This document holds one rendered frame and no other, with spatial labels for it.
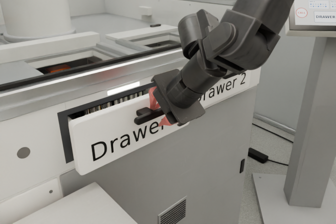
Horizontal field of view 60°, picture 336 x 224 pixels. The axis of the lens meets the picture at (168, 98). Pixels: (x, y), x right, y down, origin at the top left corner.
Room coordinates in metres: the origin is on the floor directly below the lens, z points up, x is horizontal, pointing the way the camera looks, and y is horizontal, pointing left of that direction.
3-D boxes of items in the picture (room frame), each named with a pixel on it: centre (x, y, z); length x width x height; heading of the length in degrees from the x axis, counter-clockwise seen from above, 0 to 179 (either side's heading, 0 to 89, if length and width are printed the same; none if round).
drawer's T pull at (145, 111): (0.51, 0.04, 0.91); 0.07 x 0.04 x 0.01; 132
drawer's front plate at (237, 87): (0.77, -0.15, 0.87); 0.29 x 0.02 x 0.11; 132
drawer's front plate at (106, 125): (0.53, 0.06, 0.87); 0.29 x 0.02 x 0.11; 132
